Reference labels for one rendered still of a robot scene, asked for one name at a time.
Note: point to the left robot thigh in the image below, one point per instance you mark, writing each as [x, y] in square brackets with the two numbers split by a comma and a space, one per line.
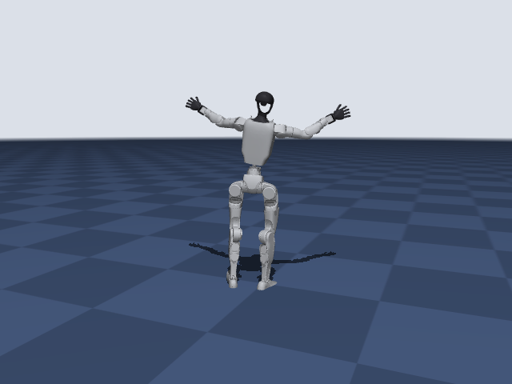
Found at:
[235, 207]

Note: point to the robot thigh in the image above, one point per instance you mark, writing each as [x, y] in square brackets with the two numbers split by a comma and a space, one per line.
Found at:
[235, 207]
[270, 194]

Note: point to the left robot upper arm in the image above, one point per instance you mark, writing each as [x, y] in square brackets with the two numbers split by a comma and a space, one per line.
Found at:
[236, 123]

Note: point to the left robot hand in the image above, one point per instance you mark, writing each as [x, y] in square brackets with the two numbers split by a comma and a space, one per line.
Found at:
[195, 105]

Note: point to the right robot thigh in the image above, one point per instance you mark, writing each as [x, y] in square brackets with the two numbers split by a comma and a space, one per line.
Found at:
[270, 194]

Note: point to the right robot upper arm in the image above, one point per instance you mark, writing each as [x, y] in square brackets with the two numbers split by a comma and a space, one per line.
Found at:
[282, 131]

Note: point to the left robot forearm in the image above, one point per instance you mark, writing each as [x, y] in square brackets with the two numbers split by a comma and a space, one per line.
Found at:
[213, 117]

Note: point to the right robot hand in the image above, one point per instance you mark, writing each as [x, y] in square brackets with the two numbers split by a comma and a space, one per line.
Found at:
[339, 114]

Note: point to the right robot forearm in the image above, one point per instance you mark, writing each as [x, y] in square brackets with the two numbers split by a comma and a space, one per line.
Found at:
[315, 128]

